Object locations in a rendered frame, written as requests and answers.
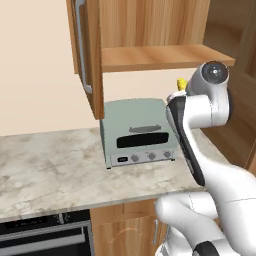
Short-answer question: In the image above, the silver base cabinet handle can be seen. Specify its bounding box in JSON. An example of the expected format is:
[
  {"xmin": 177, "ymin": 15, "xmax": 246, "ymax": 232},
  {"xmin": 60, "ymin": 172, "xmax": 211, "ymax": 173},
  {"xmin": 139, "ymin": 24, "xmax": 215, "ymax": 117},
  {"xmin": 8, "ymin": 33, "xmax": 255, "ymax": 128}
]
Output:
[{"xmin": 152, "ymin": 219, "xmax": 159, "ymax": 246}]

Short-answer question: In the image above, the tall wooden cabinet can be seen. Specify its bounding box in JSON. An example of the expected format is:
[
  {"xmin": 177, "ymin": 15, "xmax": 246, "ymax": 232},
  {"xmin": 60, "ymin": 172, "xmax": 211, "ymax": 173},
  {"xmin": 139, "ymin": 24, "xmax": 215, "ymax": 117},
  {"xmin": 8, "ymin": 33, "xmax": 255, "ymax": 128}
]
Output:
[{"xmin": 200, "ymin": 0, "xmax": 256, "ymax": 178}]

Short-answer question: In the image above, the silver cabinet door handle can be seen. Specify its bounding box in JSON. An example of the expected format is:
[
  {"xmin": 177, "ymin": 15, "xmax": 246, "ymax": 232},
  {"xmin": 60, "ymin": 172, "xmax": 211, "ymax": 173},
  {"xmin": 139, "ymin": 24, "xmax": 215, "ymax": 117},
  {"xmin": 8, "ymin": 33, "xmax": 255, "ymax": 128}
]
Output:
[{"xmin": 73, "ymin": 0, "xmax": 93, "ymax": 95}]

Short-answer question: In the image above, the wooden cabinet door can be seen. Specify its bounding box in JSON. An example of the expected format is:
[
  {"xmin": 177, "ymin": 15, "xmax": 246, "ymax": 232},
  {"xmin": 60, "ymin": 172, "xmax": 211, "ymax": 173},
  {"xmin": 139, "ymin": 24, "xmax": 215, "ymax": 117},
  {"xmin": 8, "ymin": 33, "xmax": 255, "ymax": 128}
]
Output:
[{"xmin": 65, "ymin": 0, "xmax": 105, "ymax": 121}]

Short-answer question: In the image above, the wooden base cabinet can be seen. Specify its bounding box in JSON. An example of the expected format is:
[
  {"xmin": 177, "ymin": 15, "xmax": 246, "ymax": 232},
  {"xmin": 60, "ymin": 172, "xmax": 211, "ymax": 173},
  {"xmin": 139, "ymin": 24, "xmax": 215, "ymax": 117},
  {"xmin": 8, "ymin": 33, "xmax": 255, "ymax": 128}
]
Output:
[{"xmin": 89, "ymin": 198, "xmax": 169, "ymax": 256}]

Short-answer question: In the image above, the wooden wall cabinet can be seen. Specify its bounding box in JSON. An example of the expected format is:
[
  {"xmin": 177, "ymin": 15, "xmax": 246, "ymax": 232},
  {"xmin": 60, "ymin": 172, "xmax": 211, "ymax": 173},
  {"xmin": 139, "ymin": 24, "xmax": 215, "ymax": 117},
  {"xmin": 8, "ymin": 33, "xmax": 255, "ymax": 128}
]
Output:
[{"xmin": 98, "ymin": 0, "xmax": 236, "ymax": 74}]

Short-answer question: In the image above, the black oven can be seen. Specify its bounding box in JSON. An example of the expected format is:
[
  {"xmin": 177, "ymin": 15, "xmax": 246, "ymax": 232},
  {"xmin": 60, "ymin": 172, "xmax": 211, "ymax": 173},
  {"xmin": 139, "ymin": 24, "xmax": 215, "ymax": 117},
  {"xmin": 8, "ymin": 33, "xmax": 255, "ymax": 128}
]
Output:
[{"xmin": 0, "ymin": 209, "xmax": 95, "ymax": 256}]

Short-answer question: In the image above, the pale green toaster oven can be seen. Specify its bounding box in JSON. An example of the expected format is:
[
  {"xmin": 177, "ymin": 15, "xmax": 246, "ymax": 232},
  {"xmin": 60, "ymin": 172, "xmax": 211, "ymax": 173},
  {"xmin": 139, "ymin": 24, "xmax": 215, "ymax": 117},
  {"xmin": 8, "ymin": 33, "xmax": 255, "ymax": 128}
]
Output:
[{"xmin": 99, "ymin": 97, "xmax": 180, "ymax": 170}]

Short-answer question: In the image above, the yellow corn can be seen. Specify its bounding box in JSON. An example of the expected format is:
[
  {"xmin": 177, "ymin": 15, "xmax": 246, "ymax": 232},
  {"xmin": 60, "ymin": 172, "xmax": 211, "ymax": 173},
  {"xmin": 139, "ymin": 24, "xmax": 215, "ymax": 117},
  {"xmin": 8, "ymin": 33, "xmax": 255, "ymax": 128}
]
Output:
[{"xmin": 176, "ymin": 78, "xmax": 187, "ymax": 92}]

